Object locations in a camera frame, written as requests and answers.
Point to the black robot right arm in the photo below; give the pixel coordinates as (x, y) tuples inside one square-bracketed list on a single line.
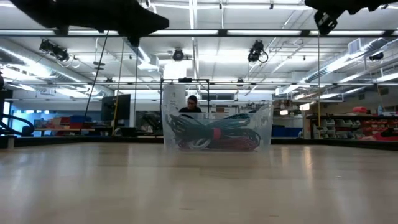
[(391, 2)]

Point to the shelving rack with red items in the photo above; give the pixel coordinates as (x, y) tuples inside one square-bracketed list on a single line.
[(351, 124)]

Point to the round black overhead camera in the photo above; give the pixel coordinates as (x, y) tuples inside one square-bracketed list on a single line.
[(178, 55)]

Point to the overhead light bar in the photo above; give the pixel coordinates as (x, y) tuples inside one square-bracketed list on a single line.
[(222, 32)]

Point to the black metal frame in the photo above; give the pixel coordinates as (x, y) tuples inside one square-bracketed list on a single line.
[(185, 80)]

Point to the black monitor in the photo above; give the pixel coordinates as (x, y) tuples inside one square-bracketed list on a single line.
[(115, 107)]

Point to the black ceiling camera cluster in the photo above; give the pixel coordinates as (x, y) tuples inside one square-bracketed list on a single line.
[(53, 49)]

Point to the table with red boxes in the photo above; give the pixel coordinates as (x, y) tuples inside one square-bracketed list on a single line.
[(68, 123)]

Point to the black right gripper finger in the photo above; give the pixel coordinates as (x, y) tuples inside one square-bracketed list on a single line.
[(334, 15)]

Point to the clear plastic bin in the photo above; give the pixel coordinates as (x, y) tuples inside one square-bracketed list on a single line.
[(174, 137)]

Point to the black ceiling fixture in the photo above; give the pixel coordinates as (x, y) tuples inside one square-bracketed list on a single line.
[(376, 56)]

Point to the vertical yellow pole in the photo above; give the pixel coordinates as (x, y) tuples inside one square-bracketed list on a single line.
[(318, 93)]

